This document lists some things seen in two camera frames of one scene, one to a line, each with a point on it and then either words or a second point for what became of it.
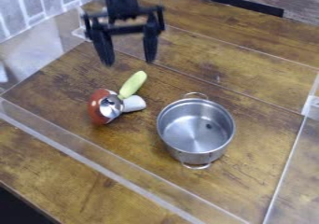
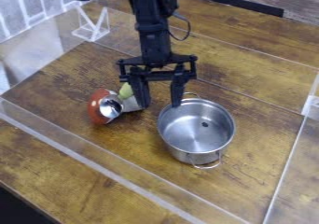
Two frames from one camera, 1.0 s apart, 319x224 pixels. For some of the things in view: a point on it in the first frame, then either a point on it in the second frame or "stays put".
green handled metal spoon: [111, 104] stays put
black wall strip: [243, 4] stays put
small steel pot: [195, 126] stays put
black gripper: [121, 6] to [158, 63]
